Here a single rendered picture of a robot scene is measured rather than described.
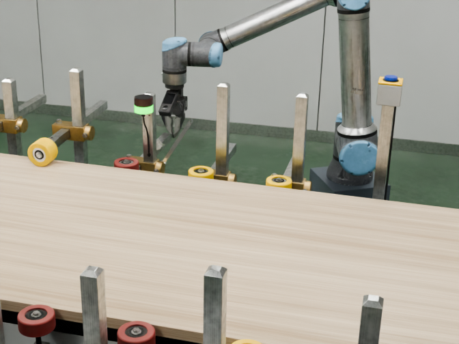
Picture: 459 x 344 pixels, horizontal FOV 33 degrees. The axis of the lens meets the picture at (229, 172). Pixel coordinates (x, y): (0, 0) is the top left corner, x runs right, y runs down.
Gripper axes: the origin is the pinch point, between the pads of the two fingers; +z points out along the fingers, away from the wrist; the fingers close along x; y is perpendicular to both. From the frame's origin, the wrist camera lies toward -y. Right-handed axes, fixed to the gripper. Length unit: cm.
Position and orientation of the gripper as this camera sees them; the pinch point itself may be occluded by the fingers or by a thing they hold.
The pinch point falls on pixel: (173, 135)
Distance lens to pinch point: 292.6
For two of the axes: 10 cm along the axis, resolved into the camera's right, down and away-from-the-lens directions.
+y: 2.5, -3.8, 8.9
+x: -9.7, -1.2, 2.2
